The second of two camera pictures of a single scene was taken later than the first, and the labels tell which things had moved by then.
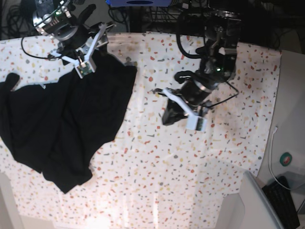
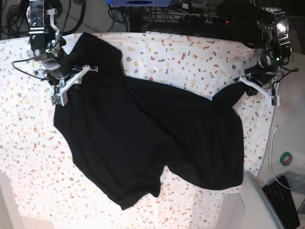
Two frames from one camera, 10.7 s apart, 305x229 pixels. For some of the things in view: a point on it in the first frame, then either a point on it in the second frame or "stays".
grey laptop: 260,213 stays
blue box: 138,3 stays
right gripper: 194,94 -> 262,76
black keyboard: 282,202 stays
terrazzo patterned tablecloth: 152,174 stays
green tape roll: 285,159 stays
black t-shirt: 55,128 -> 126,131
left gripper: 89,34 -> 56,73
